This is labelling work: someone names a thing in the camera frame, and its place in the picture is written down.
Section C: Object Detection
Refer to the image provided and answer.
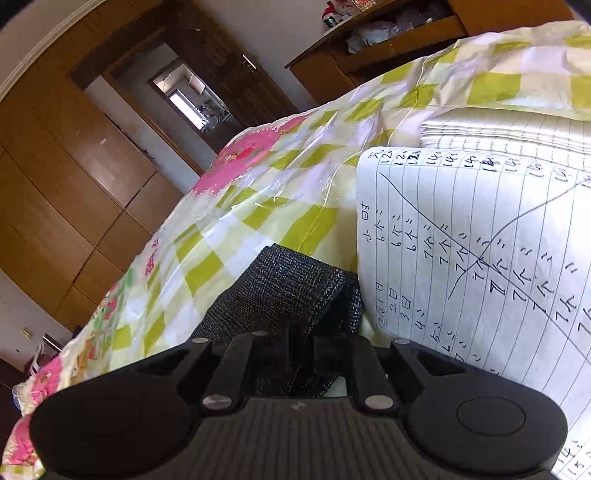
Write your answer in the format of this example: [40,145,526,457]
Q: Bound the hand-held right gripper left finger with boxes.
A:
[133,322,293,414]

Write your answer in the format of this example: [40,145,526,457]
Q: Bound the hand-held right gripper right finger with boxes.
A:
[313,335,464,413]

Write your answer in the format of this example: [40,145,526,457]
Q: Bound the dark grey woven pants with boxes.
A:
[189,243,364,398]

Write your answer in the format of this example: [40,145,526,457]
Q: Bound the open lined notebook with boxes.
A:
[356,107,591,480]

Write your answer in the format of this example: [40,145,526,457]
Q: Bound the green checkered cartoon blanket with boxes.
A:
[0,19,591,467]

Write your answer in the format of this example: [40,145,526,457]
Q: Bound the brown wooden wardrobe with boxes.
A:
[0,0,205,334]

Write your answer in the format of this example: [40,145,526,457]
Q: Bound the brown wooden door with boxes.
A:
[164,0,302,154]

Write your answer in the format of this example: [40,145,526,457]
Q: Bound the brown wooden desk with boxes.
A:
[285,0,575,108]

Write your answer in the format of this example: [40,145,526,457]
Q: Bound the crumpled light cloth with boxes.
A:
[346,20,399,54]

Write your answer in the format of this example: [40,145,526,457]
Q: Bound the red white figurine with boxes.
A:
[322,1,352,30]

